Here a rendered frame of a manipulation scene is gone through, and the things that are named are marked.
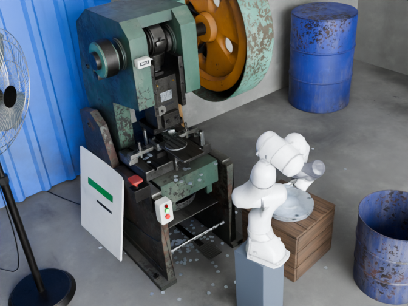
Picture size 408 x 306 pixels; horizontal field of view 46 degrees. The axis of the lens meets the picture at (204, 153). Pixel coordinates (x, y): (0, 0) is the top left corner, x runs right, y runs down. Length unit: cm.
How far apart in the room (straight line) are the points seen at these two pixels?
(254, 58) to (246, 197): 72
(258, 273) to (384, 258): 67
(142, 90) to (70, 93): 133
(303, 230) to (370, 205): 42
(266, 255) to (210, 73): 110
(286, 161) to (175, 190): 90
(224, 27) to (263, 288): 135
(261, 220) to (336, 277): 86
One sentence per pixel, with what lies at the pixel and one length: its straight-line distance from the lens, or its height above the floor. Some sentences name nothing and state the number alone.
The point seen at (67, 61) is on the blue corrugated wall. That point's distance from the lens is 362.
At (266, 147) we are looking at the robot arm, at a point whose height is 112.
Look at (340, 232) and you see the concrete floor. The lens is 329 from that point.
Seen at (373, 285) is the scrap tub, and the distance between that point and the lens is 286.
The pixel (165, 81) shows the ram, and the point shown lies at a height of 114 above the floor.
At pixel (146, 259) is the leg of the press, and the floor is 3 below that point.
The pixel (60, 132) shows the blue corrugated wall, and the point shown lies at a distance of 374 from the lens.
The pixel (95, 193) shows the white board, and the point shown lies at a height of 33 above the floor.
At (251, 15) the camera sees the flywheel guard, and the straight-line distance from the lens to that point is 241.
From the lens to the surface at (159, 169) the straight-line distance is 267.
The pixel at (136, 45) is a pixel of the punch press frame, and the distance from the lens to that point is 236.
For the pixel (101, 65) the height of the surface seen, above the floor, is 132.
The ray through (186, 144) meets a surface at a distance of 267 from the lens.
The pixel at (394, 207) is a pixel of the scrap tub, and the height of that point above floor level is 36.
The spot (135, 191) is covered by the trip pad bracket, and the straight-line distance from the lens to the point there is 250.
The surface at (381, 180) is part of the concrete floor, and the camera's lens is 382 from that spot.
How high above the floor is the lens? 216
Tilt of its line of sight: 32 degrees down
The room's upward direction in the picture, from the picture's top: 4 degrees counter-clockwise
